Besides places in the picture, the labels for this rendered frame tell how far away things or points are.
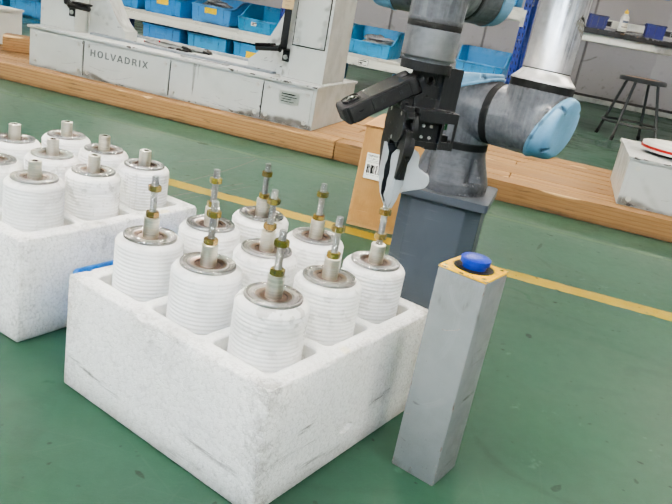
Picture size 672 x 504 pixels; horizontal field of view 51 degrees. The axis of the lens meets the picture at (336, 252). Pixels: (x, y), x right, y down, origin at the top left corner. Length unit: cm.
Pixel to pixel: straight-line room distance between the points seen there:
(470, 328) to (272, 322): 26
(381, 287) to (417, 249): 38
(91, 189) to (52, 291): 19
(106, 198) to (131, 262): 32
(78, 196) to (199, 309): 45
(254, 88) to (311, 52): 29
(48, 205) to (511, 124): 81
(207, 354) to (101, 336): 21
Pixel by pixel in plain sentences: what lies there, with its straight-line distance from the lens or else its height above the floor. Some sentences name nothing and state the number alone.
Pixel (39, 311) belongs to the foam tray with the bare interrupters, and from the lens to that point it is 127.
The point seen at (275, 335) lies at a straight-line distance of 86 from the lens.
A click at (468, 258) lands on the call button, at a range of 93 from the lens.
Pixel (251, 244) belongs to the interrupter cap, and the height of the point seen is 25.
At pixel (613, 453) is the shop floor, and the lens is 128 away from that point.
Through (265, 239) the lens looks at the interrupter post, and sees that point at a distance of 103.
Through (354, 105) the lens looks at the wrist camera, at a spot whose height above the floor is 48.
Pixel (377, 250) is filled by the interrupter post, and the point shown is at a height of 27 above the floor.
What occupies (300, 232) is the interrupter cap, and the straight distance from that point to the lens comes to 113.
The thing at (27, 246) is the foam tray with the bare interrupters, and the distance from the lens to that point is 121.
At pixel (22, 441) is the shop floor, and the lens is 104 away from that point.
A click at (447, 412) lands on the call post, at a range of 98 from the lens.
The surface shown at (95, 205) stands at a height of 20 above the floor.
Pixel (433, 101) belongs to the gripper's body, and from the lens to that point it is 101.
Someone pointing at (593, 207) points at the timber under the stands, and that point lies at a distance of 280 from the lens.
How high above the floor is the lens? 61
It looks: 19 degrees down
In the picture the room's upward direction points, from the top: 11 degrees clockwise
